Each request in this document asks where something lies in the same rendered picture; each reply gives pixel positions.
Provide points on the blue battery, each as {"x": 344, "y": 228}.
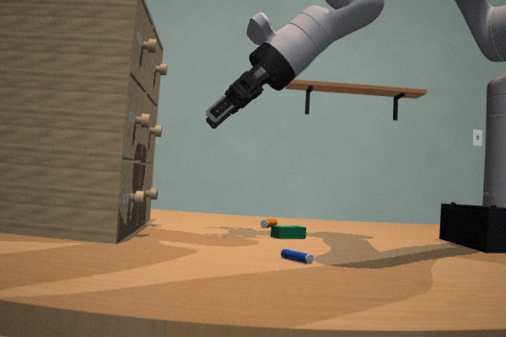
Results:
{"x": 297, "y": 256}

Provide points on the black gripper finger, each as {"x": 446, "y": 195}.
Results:
{"x": 236, "y": 93}
{"x": 232, "y": 111}

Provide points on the green battery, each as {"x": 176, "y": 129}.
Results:
{"x": 288, "y": 232}

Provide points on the wooden chest of drawers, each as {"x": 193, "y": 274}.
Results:
{"x": 65, "y": 68}

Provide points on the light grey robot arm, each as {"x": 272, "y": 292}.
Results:
{"x": 311, "y": 32}

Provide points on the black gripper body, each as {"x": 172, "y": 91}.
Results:
{"x": 280, "y": 71}

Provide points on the orange battery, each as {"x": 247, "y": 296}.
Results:
{"x": 268, "y": 222}

